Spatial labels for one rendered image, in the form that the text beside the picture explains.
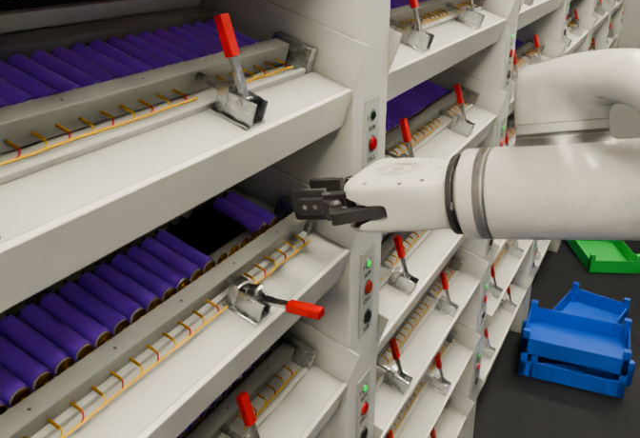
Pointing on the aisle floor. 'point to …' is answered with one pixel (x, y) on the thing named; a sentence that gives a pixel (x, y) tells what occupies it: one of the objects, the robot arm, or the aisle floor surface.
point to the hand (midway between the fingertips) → (320, 198)
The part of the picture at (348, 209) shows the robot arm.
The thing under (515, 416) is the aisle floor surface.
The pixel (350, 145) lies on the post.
